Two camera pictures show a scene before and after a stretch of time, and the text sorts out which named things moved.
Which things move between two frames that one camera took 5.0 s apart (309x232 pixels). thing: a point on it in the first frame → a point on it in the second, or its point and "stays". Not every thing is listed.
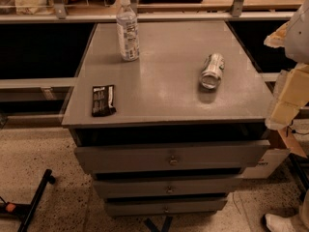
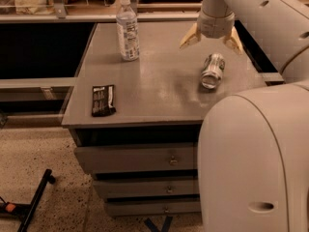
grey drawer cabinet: x=154 y=140 stays
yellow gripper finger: x=278 y=38 → x=220 y=27
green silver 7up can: x=211 y=71 stays
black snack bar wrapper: x=102 y=101 stays
